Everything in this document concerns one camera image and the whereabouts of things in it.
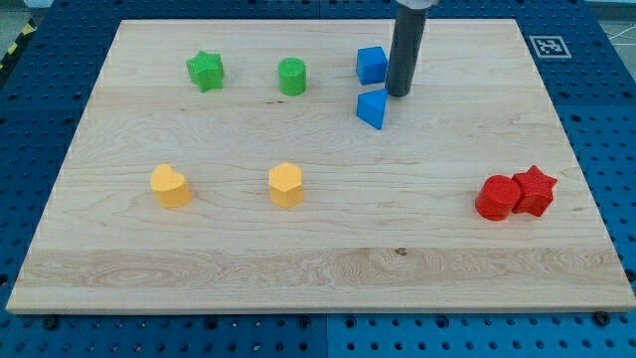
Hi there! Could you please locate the blue triangle block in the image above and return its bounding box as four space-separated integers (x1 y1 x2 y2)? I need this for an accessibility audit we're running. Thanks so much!
356 89 389 130

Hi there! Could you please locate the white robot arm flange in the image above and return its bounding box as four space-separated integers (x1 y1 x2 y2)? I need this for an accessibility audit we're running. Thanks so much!
397 0 440 10

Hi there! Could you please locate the blue cube block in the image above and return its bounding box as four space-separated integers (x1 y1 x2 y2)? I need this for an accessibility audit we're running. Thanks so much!
356 47 388 86

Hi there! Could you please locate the yellow hexagon block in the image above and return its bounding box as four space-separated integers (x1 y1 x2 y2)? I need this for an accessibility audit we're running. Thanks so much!
268 162 303 209

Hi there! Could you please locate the green cylinder block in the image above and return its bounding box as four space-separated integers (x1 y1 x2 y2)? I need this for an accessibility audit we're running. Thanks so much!
277 58 306 96

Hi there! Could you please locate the yellow heart block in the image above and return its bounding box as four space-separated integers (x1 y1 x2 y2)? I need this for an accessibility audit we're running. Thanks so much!
150 164 192 208

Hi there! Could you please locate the green star block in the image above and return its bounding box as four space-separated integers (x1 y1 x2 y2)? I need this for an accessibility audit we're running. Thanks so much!
186 51 225 92

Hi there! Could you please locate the red cylinder block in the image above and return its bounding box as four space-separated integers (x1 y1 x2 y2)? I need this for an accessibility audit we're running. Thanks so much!
475 175 521 221

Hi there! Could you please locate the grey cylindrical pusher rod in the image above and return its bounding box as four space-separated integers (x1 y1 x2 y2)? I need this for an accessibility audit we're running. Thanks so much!
386 3 429 97

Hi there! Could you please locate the red star block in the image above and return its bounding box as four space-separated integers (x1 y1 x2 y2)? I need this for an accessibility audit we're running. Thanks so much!
512 165 557 217

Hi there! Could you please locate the white fiducial marker tag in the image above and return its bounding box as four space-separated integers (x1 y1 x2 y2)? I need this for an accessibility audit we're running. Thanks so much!
530 35 571 59

